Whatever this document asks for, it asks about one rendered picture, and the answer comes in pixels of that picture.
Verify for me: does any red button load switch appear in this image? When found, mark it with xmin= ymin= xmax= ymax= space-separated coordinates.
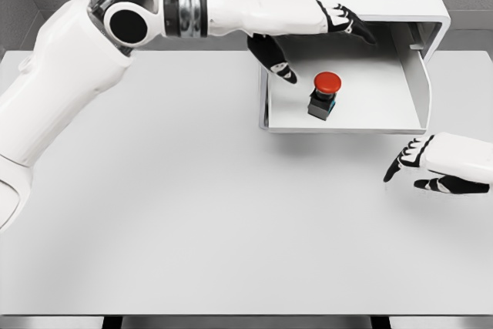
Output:
xmin=307 ymin=71 xmax=343 ymax=122

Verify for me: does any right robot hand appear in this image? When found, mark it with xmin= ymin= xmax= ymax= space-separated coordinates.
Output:
xmin=382 ymin=132 xmax=493 ymax=196

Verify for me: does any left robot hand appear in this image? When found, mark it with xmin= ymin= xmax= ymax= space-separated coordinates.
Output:
xmin=245 ymin=0 xmax=377 ymax=86

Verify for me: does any white cabinet drawer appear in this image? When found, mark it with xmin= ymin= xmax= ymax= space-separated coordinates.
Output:
xmin=258 ymin=31 xmax=430 ymax=135

